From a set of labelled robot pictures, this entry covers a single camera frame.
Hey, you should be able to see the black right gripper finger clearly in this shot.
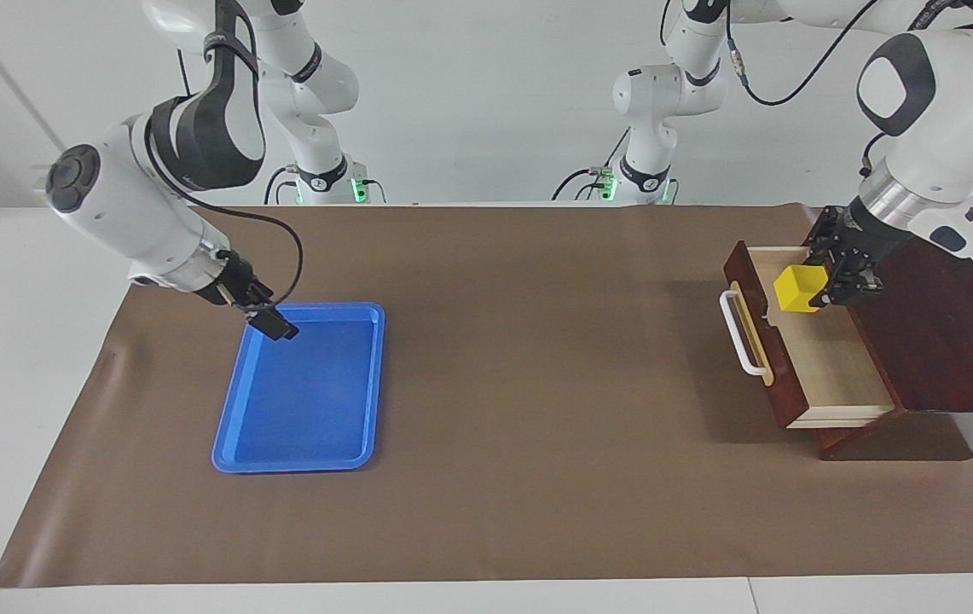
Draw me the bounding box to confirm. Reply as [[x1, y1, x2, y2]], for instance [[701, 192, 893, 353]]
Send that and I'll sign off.
[[245, 309, 295, 343], [258, 300, 301, 336]]

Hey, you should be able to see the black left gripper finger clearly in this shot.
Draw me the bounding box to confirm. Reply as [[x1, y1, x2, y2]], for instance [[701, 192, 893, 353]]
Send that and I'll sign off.
[[819, 260, 886, 309], [803, 239, 837, 275]]

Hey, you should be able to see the yellow cube block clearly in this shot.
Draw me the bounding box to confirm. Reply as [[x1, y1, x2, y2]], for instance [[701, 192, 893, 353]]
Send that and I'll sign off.
[[773, 264, 833, 314]]

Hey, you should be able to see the wooden drawer with white handle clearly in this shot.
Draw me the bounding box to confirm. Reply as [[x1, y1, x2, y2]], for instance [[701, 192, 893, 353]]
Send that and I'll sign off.
[[719, 241, 897, 430]]

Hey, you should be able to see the blue plastic tray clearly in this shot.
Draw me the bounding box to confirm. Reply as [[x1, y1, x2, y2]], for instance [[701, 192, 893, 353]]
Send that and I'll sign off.
[[211, 302, 386, 475]]

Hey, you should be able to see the dark wooden cabinet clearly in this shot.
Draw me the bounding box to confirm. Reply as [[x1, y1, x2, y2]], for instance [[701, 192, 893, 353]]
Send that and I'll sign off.
[[723, 235, 973, 462]]

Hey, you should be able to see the brown table mat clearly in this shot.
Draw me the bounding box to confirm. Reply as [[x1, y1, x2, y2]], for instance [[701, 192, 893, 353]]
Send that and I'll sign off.
[[0, 203, 973, 589]]

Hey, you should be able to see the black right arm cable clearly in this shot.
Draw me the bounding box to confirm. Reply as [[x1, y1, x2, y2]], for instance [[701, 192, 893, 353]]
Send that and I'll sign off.
[[145, 111, 307, 310]]

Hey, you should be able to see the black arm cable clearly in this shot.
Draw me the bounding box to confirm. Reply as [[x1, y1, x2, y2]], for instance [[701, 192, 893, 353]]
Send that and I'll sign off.
[[145, 111, 307, 310], [725, 0, 973, 108]]

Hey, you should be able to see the black base cable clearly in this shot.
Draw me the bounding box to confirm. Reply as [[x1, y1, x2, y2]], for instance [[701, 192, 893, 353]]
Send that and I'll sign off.
[[552, 128, 632, 203], [264, 165, 300, 206]]

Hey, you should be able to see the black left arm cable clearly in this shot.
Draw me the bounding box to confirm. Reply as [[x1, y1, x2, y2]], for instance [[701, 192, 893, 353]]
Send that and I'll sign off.
[[725, 0, 973, 108]]

